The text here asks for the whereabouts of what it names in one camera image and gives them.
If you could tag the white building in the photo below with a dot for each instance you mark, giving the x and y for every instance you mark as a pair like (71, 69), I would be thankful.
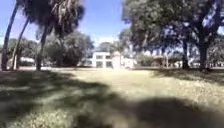
(101, 60)

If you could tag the palm tree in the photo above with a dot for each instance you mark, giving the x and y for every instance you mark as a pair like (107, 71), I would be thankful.
(5, 50)
(19, 38)
(42, 43)

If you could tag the group of bushy trees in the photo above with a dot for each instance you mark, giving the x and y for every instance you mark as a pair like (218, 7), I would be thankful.
(73, 46)

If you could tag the large tree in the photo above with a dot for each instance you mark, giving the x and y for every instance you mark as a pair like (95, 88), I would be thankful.
(185, 51)
(203, 50)

